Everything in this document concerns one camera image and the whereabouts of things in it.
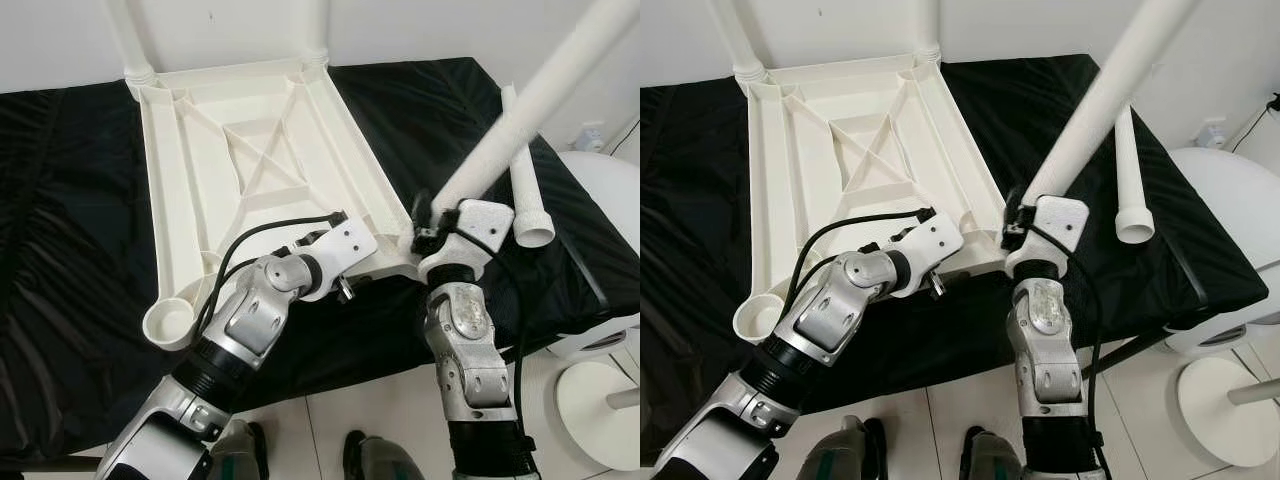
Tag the white plastic table top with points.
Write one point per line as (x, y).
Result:
(780, 200)
(180, 200)

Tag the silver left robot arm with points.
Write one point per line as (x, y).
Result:
(830, 310)
(250, 310)

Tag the black metal table bar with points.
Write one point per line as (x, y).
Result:
(1130, 355)

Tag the grey robot right leg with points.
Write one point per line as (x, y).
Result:
(995, 458)
(385, 460)

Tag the black table cloth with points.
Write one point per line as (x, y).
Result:
(60, 250)
(690, 200)

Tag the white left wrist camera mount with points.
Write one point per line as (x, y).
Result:
(935, 240)
(345, 245)

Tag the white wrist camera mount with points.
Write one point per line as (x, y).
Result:
(345, 245)
(485, 222)
(1060, 218)
(935, 240)

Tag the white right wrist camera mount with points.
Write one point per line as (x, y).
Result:
(1060, 218)
(485, 222)

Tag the white wall socket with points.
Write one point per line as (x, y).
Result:
(590, 138)
(1212, 133)

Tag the dark table frame bar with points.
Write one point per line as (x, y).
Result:
(60, 462)

